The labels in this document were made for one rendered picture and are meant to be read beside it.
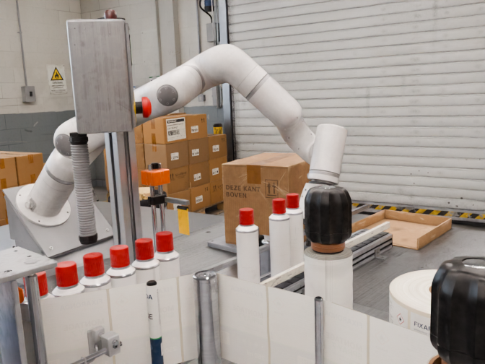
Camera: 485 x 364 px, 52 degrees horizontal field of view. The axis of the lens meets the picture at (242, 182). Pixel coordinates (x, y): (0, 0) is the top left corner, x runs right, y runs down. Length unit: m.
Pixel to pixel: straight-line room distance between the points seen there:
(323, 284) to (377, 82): 4.54
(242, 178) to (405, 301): 0.90
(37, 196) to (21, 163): 2.86
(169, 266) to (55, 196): 0.88
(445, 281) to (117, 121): 0.60
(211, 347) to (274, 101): 0.72
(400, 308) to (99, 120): 0.58
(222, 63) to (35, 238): 0.88
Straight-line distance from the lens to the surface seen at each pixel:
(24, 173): 4.69
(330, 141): 1.36
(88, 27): 0.90
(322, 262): 0.86
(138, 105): 0.92
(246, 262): 1.14
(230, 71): 1.34
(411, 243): 1.74
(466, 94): 5.16
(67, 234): 1.86
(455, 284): 0.49
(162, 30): 6.92
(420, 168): 5.29
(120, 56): 0.90
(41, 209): 1.83
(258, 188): 1.57
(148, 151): 4.96
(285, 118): 1.34
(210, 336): 0.82
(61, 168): 1.70
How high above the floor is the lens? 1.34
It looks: 10 degrees down
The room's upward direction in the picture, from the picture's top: 2 degrees counter-clockwise
